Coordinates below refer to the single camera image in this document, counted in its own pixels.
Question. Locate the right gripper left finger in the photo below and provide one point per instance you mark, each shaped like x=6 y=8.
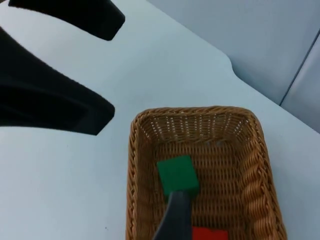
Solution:
x=37 y=100

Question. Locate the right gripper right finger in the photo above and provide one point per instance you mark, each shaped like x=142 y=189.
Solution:
x=178 y=217

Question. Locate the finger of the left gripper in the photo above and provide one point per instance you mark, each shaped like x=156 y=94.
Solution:
x=82 y=15

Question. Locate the red cube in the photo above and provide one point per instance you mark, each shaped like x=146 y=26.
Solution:
x=210 y=231

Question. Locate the green cube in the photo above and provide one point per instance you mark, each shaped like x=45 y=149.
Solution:
x=176 y=172

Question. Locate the pale brown wicker basket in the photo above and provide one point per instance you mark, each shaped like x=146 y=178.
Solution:
x=225 y=175

